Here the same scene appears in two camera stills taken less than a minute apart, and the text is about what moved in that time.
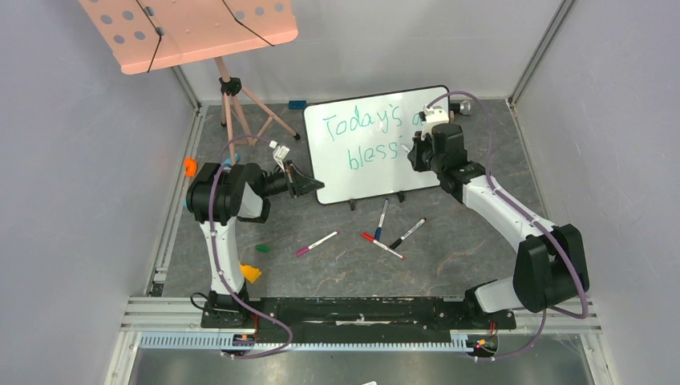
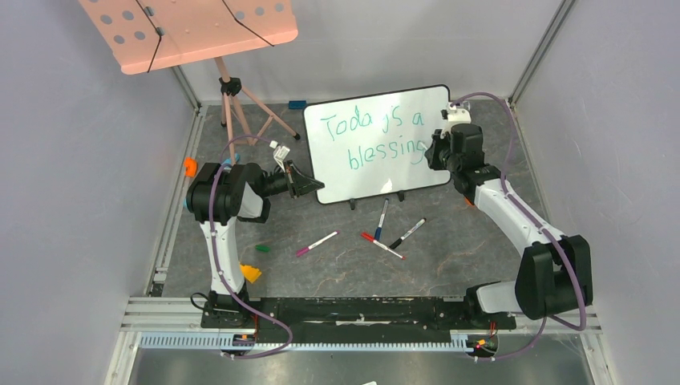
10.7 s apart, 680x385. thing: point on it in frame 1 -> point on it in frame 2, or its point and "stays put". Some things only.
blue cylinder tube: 228,160 stays put
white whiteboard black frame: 355,143 stays put
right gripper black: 418,150 -> 437,151
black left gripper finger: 302,184 stays put
